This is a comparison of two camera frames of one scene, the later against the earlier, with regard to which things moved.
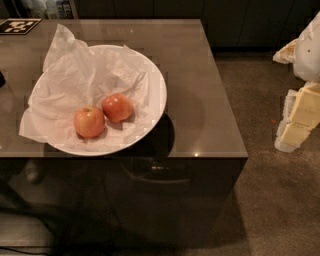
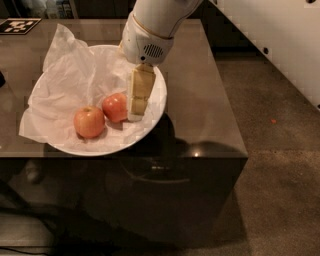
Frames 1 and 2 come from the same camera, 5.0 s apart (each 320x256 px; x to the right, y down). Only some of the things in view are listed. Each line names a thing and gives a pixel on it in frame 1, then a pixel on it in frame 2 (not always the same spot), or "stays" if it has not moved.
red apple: x=117 y=107 stays
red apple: x=89 y=122 stays
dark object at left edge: x=2 y=80 stays
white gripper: x=308 y=56 -> x=142 y=43
